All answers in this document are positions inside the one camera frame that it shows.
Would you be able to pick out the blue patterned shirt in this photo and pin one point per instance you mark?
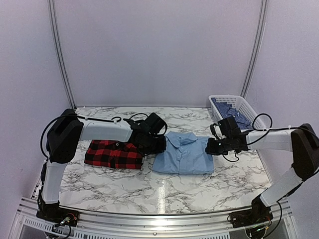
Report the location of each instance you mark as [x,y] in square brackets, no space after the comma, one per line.
[226,110]

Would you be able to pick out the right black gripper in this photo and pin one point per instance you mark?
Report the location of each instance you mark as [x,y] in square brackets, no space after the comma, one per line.
[210,149]

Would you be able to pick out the red black plaid shirt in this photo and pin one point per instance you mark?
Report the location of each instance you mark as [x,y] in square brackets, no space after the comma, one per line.
[113,154]

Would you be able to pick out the white plastic basket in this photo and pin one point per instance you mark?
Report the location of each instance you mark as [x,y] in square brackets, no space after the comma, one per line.
[240,104]

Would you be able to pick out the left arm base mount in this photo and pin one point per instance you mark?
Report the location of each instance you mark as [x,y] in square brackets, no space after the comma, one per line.
[57,216]

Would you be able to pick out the aluminium wall post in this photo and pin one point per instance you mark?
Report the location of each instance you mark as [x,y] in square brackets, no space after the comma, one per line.
[256,47]
[59,52]

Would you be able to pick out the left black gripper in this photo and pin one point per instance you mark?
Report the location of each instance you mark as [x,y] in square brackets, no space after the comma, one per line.
[161,148]

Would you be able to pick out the left aluminium wall post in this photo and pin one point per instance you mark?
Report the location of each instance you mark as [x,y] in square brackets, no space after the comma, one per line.
[59,52]

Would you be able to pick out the aluminium front frame rail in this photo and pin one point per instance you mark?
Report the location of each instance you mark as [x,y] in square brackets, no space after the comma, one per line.
[101,225]

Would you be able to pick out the right aluminium wall post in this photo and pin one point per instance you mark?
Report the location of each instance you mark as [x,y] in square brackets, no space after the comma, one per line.
[256,47]

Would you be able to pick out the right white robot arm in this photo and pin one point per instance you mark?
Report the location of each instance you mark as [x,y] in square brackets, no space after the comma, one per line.
[298,145]

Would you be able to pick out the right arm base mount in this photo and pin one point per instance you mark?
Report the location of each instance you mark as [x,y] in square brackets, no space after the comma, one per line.
[247,217]

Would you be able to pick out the light blue long sleeve shirt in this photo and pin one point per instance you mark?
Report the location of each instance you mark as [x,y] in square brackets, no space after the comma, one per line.
[185,154]

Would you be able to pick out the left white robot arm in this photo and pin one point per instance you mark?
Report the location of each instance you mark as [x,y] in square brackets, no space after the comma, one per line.
[64,132]

